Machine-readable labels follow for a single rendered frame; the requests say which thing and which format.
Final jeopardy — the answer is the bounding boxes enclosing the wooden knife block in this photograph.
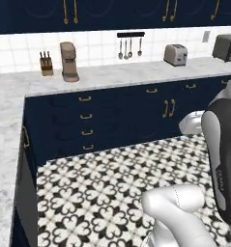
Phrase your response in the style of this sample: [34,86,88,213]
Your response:
[39,50,55,77]

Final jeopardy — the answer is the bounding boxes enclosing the grey wall socket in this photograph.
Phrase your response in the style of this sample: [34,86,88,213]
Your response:
[201,30,212,43]

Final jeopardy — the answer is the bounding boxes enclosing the black utensil rail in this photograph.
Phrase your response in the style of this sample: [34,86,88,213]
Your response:
[116,31,146,39]

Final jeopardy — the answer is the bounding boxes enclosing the dark blue wall cupboards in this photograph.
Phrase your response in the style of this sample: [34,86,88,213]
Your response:
[0,0,231,36]

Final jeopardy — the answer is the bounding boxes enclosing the dark grey toaster oven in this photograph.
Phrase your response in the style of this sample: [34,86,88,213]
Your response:
[212,33,231,63]

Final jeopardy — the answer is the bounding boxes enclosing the silver toaster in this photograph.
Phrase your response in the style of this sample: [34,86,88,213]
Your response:
[162,43,189,68]

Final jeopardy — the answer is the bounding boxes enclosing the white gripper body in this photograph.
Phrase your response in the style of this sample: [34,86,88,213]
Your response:
[178,110,205,136]

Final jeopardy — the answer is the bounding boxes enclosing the dark blue base cupboards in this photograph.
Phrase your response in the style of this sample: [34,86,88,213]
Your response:
[23,73,231,169]

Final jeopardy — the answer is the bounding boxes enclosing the beige coffee machine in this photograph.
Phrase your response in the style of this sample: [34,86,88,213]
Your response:
[59,41,80,83]

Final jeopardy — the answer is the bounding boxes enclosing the dark blue side cupboards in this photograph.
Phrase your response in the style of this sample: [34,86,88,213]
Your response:
[10,126,40,247]

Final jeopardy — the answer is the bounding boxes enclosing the hanging metal spatula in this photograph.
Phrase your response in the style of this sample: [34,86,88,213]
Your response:
[123,39,130,61]

